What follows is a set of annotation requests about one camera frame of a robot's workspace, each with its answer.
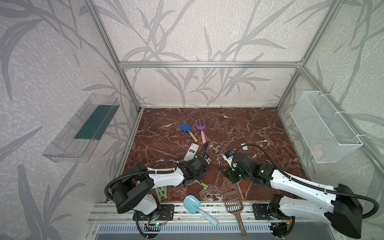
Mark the purple toy rake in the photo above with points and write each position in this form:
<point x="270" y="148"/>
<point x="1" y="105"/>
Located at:
<point x="201" y="126"/>

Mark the white wire mesh basket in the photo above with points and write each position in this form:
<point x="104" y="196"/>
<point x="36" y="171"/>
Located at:
<point x="327" y="134"/>

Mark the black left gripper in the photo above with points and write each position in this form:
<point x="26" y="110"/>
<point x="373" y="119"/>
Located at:
<point x="202" y="162"/>

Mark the clear plastic wall shelf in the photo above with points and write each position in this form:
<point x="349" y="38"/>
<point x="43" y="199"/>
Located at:
<point x="79" y="138"/>

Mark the light blue plastic scoop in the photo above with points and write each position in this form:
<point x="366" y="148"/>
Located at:
<point x="192" y="204"/>

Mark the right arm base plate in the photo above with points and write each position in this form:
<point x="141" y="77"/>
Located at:
<point x="268" y="212"/>

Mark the black yellow screwdriver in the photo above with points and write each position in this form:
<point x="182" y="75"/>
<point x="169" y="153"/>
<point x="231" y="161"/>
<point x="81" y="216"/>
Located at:
<point x="220" y="168"/>

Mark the green plastic slotted tool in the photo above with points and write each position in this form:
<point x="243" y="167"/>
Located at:
<point x="162" y="193"/>

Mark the white remote control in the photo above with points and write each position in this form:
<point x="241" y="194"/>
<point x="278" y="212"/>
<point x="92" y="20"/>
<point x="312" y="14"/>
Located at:
<point x="191" y="153"/>

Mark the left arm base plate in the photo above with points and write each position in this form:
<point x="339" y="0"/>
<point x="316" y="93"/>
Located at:
<point x="164" y="212"/>

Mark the aluminium front rail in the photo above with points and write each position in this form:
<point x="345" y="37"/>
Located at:
<point x="210" y="211"/>

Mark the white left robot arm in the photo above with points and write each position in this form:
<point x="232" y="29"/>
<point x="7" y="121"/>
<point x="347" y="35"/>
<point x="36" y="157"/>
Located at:
<point x="131" y="190"/>

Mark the blue toy shovel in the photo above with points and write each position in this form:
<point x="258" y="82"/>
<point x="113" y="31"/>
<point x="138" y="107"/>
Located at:
<point x="186" y="128"/>

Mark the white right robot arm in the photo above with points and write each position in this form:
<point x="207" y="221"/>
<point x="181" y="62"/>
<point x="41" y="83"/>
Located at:
<point x="337" y="206"/>

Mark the brown litter scoop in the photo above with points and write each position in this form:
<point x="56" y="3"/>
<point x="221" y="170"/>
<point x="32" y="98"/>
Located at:
<point x="234" y="204"/>

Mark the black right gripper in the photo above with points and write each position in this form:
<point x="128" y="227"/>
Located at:
<point x="233" y="166"/>

